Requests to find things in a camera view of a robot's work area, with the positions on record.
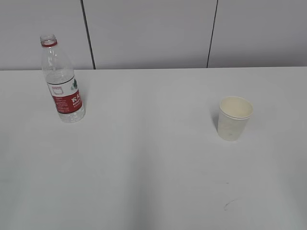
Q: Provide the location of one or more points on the white paper cup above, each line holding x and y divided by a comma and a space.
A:
234, 113

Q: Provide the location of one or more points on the clear plastic water bottle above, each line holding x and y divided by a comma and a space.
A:
60, 78

